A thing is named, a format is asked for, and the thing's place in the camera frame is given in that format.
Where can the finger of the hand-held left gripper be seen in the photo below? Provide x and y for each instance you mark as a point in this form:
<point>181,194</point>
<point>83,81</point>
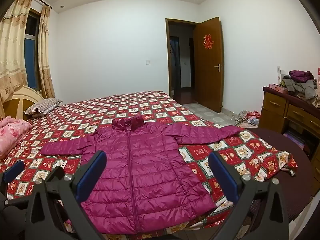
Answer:
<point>14,171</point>
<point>56,173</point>

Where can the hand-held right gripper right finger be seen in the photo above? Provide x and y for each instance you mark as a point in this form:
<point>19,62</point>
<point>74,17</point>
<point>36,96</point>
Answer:
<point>222,177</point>

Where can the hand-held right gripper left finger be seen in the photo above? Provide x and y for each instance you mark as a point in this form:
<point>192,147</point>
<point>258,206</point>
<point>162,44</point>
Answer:
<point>91,175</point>

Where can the magenta puffer jacket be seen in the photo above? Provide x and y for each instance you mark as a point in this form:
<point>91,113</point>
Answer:
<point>150,167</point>

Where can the pile of clothes on floor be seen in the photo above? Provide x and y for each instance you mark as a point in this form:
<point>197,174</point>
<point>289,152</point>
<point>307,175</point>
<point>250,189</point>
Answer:
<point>247,118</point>

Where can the pile of clothes on dresser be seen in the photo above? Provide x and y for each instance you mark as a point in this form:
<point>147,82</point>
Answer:
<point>301,85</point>

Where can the pink floral quilt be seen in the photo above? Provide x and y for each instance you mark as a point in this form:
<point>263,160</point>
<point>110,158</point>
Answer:
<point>12,135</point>

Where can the dark maroon bed base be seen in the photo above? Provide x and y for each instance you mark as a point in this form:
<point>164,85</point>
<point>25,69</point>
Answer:
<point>287,192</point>

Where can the striped pillow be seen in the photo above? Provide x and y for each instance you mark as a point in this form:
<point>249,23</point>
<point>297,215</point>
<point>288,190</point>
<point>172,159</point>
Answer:
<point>42,106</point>

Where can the cream wooden headboard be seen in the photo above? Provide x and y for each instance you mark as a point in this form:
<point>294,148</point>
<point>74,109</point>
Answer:
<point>25,95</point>

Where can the brown wooden dresser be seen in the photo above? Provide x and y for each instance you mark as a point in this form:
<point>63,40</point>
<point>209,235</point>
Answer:
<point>275,107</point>

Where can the red checked printed blanket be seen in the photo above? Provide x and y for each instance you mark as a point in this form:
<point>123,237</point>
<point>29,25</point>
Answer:
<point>150,105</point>

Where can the brown wooden door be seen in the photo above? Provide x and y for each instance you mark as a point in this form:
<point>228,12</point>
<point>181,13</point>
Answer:
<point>207,85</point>

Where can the pink box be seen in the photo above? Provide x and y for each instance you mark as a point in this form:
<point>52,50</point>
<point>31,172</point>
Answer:
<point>277,88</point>

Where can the window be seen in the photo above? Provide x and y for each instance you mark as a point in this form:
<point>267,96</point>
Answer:
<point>31,50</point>

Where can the wide beige patterned curtain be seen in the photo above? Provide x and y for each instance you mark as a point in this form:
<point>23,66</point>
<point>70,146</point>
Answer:
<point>12,42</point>

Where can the red paper door decoration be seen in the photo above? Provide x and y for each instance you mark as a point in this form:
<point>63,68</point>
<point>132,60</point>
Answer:
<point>207,42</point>

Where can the brown door frame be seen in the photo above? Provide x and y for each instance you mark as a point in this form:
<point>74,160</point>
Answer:
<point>167,55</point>

